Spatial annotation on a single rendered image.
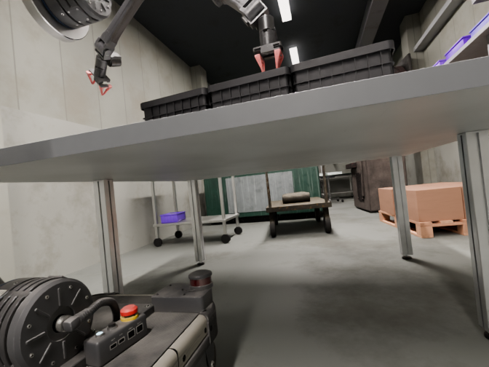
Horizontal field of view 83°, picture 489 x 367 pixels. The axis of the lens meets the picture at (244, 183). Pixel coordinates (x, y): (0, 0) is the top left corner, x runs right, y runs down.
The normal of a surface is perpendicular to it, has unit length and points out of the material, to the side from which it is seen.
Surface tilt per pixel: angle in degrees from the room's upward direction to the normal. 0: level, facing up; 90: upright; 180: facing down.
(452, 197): 90
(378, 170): 93
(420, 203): 90
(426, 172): 90
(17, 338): 81
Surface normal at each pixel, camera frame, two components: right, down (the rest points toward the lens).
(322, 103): -0.26, 0.01
